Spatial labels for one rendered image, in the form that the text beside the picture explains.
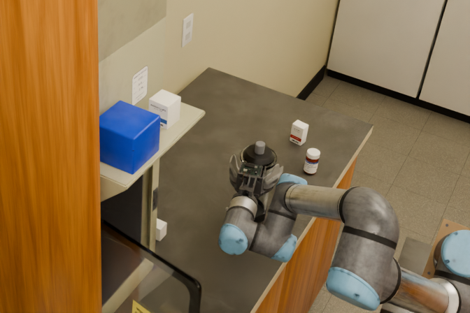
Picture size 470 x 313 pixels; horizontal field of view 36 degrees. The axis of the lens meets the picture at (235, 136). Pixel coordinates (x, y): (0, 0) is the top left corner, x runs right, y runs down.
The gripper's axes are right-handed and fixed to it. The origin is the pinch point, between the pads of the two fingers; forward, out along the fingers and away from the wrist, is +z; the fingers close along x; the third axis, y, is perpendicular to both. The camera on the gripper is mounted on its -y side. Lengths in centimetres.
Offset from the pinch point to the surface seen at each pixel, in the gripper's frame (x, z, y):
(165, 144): 15, -45, 40
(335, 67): -17, 241, -121
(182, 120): 14, -35, 40
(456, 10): -77, 229, -60
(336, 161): -23.5, 34.1, -22.7
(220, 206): 9.3, -0.9, -20.1
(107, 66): 27, -47, 58
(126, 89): 25, -41, 49
